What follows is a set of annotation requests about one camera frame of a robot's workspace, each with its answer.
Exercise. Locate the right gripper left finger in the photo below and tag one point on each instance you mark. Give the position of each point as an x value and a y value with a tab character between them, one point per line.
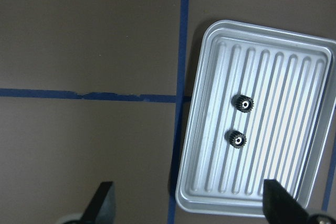
101	208

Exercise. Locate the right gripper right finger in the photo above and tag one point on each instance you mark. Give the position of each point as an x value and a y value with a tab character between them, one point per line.
279	206

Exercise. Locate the silver ribbed metal tray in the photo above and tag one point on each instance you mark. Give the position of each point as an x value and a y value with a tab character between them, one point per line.
291	78

